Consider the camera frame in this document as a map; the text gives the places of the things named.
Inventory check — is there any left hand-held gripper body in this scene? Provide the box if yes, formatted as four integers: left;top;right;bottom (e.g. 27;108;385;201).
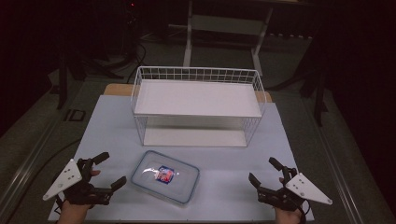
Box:
42;158;113;209

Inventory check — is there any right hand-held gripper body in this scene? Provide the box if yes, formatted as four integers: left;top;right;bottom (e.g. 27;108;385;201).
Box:
257;167;333;213

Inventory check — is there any white wire shelf rack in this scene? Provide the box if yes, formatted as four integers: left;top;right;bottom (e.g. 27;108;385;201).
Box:
130;65;267;148

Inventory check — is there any person's right hand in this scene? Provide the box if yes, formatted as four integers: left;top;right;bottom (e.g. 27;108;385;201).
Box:
273;176;305;224

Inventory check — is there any person's left hand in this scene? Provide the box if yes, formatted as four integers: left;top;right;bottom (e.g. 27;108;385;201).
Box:
57;168;102;224

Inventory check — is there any light blue table mat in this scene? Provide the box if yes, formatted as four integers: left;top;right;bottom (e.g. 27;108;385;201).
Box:
47;94;315;222

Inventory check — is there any small blue red packet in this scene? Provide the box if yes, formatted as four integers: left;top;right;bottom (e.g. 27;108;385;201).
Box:
154;165;176;185

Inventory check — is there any black square floor plate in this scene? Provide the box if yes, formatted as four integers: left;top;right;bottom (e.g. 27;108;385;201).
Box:
63;108;87;123

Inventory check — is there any wooden table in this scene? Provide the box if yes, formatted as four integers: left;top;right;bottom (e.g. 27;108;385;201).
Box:
103;82;274;104

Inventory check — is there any white metal stand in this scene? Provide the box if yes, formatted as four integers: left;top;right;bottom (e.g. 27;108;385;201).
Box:
182;0;275;77

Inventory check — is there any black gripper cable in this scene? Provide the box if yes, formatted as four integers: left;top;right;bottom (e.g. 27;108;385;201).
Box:
298;199;313;224

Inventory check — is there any black floor cable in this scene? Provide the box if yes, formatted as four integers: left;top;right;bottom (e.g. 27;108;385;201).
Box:
4;138;82;223

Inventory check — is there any metal floor rail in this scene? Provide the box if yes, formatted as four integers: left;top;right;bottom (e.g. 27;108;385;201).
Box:
0;120;64;216
306;105;365;224

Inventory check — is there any bundle of black cables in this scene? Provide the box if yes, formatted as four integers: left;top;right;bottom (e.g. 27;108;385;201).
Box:
78;8;149;84

